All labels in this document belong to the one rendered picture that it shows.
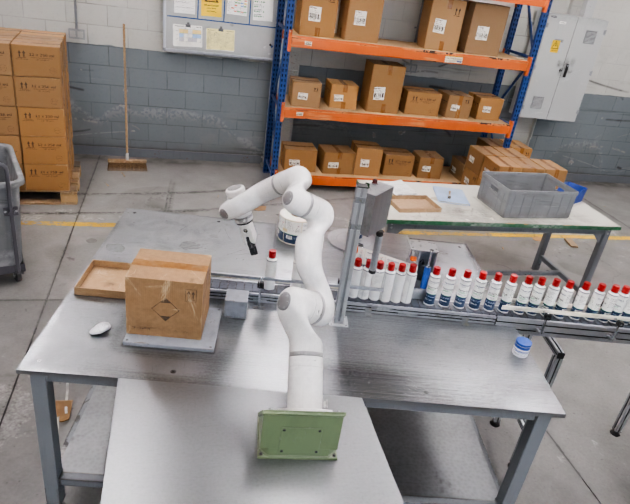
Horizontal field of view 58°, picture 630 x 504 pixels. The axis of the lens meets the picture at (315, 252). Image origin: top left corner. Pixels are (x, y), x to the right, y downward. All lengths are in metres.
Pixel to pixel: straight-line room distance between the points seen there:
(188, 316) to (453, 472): 1.47
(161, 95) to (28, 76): 1.82
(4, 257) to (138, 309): 2.11
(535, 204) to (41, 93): 4.05
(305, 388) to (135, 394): 0.63
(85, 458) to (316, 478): 1.24
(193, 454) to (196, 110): 5.26
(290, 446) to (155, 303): 0.80
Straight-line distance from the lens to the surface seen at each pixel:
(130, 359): 2.33
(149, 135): 6.89
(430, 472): 2.91
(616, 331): 3.12
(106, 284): 2.79
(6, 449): 3.26
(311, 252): 2.03
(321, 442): 1.93
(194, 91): 6.75
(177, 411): 2.10
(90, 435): 2.92
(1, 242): 4.28
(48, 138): 5.48
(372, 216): 2.34
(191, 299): 2.28
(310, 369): 1.93
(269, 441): 1.91
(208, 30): 6.51
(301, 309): 1.92
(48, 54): 5.31
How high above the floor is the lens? 2.28
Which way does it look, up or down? 27 degrees down
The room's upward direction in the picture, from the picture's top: 8 degrees clockwise
